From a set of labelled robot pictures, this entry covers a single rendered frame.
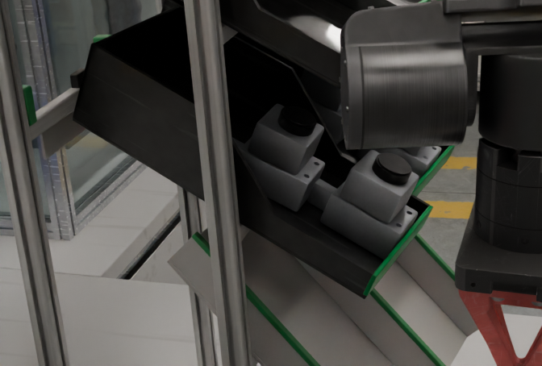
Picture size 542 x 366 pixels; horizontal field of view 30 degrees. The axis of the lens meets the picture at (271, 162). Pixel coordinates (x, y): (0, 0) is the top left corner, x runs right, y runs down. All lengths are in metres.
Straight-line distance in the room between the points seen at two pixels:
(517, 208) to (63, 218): 1.22
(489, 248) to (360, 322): 0.42
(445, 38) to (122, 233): 1.23
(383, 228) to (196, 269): 0.16
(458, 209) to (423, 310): 2.66
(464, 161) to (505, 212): 3.61
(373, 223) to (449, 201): 2.99
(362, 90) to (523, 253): 0.12
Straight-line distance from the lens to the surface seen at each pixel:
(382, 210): 0.79
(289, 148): 0.79
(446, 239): 3.50
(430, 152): 0.94
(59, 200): 1.66
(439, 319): 1.08
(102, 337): 1.40
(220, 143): 0.73
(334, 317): 0.94
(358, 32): 0.50
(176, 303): 1.45
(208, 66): 0.72
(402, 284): 1.06
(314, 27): 0.77
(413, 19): 0.50
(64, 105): 0.88
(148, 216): 1.73
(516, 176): 0.52
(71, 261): 1.62
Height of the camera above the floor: 1.57
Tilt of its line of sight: 22 degrees down
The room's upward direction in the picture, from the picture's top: 4 degrees counter-clockwise
